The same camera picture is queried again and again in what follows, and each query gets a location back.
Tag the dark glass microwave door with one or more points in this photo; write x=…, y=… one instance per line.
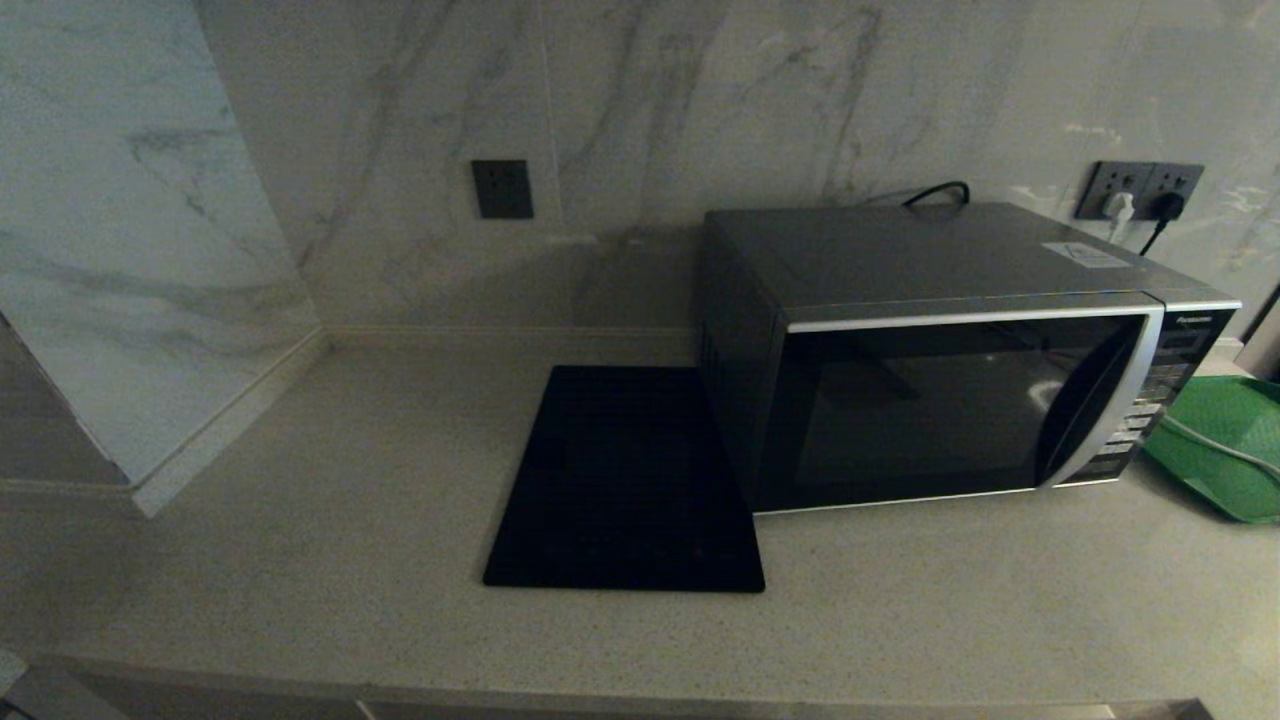
x=920, y=410

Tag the silver microwave oven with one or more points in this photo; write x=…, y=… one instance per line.
x=900, y=250

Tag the black induction cooktop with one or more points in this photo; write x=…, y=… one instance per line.
x=620, y=480

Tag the white label sticker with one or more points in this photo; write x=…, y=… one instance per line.
x=1087, y=255

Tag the white power plug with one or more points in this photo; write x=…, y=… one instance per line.
x=1120, y=207

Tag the black power plug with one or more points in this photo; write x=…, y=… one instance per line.
x=1168, y=206

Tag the green plastic tray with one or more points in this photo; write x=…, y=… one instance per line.
x=1225, y=400

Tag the dark double wall socket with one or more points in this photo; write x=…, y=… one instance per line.
x=1140, y=180

